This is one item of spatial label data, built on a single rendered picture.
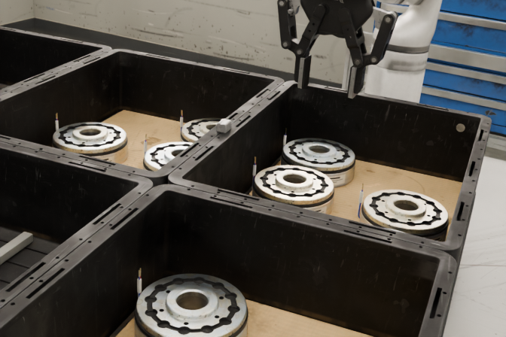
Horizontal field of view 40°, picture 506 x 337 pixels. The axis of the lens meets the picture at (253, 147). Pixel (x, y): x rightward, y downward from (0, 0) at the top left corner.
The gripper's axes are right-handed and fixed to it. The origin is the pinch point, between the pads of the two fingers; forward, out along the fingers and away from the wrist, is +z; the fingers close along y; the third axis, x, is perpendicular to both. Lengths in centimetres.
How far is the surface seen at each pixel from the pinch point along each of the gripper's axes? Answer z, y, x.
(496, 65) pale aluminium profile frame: 41, -11, -184
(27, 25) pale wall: 93, 288, -290
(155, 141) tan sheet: 17.4, 28.2, -8.9
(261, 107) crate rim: 7.4, 10.4, -6.0
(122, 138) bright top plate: 14.3, 28.7, -0.6
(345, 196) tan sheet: 17.4, -2.6, -5.9
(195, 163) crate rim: 7.5, 9.7, 14.6
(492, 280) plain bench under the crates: 30.3, -23.1, -16.7
